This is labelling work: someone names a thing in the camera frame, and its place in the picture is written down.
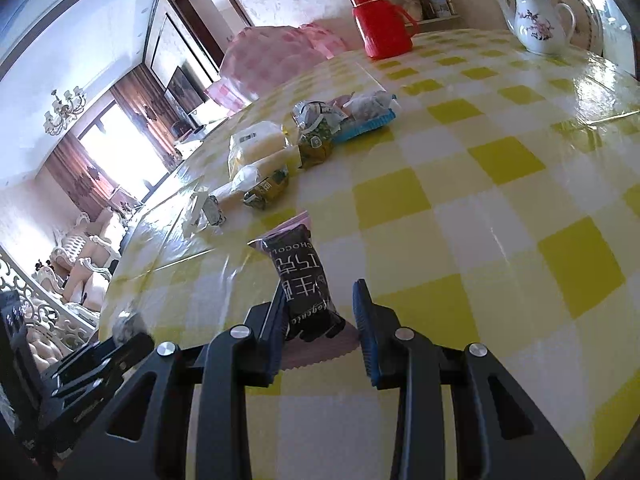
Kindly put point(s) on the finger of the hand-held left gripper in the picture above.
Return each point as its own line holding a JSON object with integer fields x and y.
{"x": 110, "y": 352}
{"x": 90, "y": 390}

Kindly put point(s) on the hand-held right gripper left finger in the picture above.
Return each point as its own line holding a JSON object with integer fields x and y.
{"x": 272, "y": 355}

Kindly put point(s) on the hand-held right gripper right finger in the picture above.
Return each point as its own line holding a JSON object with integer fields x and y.
{"x": 367, "y": 340}

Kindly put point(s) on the black and pink chocolate packet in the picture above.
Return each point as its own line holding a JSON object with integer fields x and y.
{"x": 300, "y": 280}

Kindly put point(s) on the white cake clear packet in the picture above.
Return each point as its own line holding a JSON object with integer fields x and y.
{"x": 240, "y": 180}

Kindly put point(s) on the tan leather ornate chair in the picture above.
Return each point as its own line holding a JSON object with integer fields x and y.
{"x": 45, "y": 310}

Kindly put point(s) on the cream leather sofa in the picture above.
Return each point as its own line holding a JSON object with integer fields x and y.
{"x": 85, "y": 260}

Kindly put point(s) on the cow print snack packet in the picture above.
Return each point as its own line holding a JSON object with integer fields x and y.
{"x": 212, "y": 212}

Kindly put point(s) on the brown patterned curtain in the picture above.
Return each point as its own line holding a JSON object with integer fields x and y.
{"x": 75, "y": 175}
{"x": 145, "y": 105}

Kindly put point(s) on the yellow cake clear packet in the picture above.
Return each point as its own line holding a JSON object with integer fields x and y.
{"x": 260, "y": 142}

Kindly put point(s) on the blue tray snack packet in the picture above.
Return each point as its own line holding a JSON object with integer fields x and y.
{"x": 367, "y": 115}

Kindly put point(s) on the white and green snack packet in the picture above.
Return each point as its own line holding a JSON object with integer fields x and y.
{"x": 312, "y": 112}

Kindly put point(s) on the crystal chandelier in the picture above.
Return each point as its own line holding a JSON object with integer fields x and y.
{"x": 64, "y": 110}

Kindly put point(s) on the flat screen television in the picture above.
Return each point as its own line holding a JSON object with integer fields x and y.
{"x": 184, "y": 87}

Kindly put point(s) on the pink checked cloth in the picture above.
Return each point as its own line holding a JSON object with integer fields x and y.
{"x": 280, "y": 60}

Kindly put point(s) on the red thermos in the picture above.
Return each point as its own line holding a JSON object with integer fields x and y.
{"x": 380, "y": 22}

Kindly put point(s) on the dark glass jar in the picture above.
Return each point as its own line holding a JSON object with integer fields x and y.
{"x": 427, "y": 7}

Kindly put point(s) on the white floral teapot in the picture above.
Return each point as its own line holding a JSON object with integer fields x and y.
{"x": 537, "y": 22}

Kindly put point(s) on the white ornate chair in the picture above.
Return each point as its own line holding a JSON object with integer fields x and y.
{"x": 587, "y": 20}

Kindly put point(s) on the framed wall panel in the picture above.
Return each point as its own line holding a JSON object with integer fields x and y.
{"x": 170, "y": 35}

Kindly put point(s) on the dark wooden door frame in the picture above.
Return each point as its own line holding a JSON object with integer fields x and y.
{"x": 220, "y": 15}

